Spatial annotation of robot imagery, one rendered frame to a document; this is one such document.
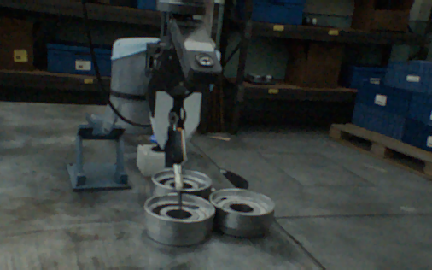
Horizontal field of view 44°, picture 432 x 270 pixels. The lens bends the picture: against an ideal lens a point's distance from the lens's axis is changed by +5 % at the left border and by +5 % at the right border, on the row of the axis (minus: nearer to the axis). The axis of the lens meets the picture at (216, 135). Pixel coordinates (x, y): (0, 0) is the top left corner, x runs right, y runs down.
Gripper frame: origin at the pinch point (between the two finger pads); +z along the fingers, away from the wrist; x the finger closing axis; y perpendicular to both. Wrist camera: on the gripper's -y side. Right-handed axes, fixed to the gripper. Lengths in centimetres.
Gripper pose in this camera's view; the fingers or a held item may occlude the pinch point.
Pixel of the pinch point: (173, 142)
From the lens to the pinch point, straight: 77.8
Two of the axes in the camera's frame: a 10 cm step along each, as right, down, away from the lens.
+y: -3.5, -2.7, 9.0
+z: -1.1, 9.6, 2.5
